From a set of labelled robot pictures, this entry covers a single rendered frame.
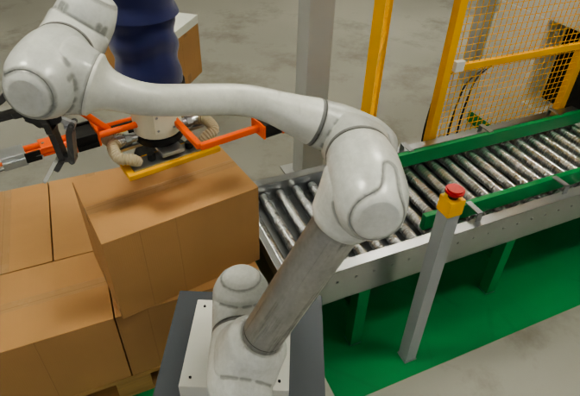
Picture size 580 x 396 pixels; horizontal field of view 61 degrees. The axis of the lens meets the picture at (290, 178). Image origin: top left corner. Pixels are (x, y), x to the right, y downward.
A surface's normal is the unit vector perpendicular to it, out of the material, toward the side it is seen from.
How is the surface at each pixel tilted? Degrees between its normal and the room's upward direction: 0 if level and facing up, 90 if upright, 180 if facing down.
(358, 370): 0
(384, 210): 84
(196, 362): 2
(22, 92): 85
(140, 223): 0
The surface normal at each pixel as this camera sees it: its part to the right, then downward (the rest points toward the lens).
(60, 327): 0.03, -0.79
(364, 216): 0.18, 0.52
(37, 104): -0.13, 0.50
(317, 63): 0.40, 0.56
